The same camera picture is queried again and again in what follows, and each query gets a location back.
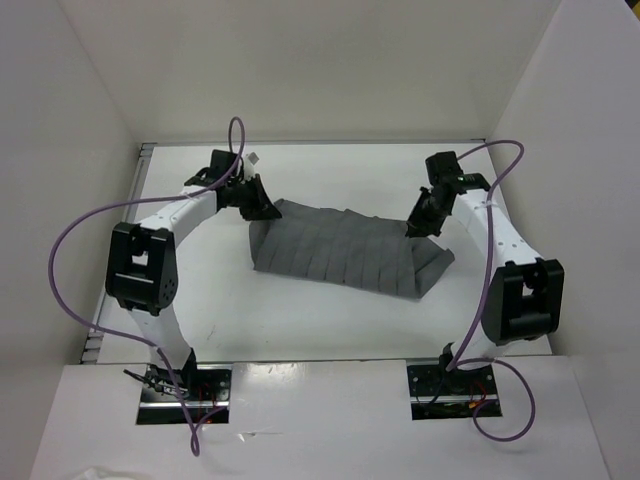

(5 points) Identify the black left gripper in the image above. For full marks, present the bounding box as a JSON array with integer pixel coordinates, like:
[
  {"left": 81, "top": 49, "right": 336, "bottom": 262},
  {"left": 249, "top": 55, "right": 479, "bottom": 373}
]
[{"left": 227, "top": 173, "right": 280, "bottom": 221}]

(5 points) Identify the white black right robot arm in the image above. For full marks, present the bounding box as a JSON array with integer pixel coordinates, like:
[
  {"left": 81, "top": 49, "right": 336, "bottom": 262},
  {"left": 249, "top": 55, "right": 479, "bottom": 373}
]
[{"left": 407, "top": 151, "right": 565, "bottom": 393}]

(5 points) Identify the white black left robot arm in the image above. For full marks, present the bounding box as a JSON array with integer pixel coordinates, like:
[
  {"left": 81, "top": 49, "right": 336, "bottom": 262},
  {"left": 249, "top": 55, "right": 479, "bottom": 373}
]
[{"left": 106, "top": 150, "right": 281, "bottom": 400}]

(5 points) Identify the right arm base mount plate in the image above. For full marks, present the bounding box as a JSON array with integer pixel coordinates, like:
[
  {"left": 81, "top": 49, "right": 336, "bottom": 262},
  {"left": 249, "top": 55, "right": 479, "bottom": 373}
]
[{"left": 406, "top": 363, "right": 502, "bottom": 421}]

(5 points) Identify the grey pleated skirt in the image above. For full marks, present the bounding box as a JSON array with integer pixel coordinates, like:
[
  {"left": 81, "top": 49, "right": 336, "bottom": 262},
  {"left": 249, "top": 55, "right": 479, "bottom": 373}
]
[{"left": 249, "top": 199, "right": 455, "bottom": 300}]

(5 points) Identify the white cloth at bottom edge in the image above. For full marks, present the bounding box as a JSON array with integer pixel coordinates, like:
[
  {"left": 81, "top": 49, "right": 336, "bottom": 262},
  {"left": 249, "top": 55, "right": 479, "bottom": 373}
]
[{"left": 70, "top": 467, "right": 145, "bottom": 480}]

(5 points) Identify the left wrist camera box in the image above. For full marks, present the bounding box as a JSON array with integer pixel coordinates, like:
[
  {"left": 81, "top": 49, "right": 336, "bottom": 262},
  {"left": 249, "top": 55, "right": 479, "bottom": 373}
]
[{"left": 243, "top": 152, "right": 259, "bottom": 177}]

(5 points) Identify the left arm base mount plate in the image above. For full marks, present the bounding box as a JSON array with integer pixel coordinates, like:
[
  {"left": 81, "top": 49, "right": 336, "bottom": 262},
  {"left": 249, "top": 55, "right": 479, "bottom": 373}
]
[{"left": 125, "top": 365, "right": 232, "bottom": 426}]

